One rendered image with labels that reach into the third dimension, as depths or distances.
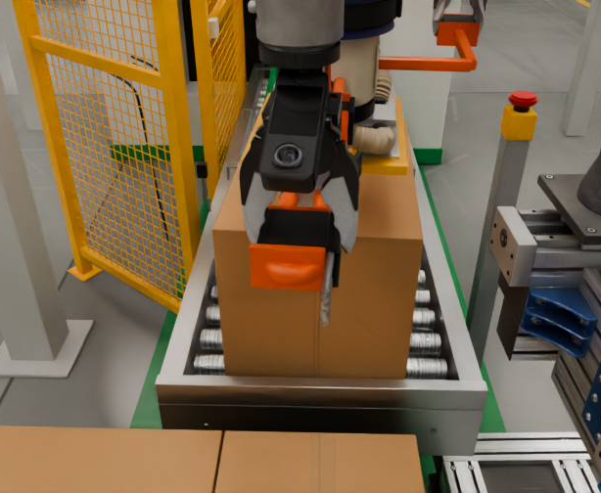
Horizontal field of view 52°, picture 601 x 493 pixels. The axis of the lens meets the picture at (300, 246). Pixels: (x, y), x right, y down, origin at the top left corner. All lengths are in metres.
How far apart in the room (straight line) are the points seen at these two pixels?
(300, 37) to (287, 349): 0.92
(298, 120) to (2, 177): 1.58
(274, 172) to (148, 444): 0.94
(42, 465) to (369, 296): 0.72
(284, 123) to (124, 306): 2.13
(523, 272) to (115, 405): 1.48
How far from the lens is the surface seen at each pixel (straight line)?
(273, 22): 0.53
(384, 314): 1.27
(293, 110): 0.53
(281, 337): 1.33
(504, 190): 1.75
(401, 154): 1.11
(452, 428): 1.45
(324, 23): 0.53
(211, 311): 1.63
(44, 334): 2.34
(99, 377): 2.32
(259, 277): 0.62
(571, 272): 1.18
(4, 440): 1.45
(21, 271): 2.19
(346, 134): 0.91
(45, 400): 2.30
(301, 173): 0.49
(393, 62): 1.22
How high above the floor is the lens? 1.56
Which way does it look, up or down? 33 degrees down
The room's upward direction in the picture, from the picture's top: straight up
